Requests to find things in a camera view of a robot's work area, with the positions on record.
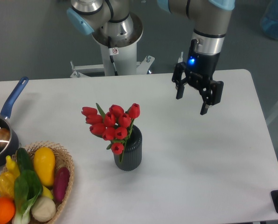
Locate dark grey ribbed vase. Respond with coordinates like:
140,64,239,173
114,125,142,171

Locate purple eggplant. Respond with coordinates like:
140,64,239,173
53,167,70,202

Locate yellow bell pepper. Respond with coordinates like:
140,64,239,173
0,171,15,199

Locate blue translucent container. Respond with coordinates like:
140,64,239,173
260,0,278,40

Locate woven wicker basket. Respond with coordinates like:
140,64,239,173
0,140,75,224

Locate green bok choy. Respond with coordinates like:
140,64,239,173
12,170,42,224

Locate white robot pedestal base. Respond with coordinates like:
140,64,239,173
68,9,155,78

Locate beige round bun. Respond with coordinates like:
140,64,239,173
31,196,56,222

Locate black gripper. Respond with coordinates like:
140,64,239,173
172,39,224,115

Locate blue handled saucepan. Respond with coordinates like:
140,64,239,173
0,77,29,166

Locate brown bread roll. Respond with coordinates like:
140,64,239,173
0,128,10,148

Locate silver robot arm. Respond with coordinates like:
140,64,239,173
67,0,235,115

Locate red tulip bouquet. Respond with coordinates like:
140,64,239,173
81,103,142,163

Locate yellow squash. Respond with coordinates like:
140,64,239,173
34,147,56,187

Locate small yellow lemon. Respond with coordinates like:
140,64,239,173
42,186,54,200

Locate orange fruit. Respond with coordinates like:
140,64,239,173
0,197,15,224

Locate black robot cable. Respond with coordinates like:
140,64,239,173
107,36,119,77

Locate green cucumber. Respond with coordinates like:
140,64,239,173
16,147,34,173

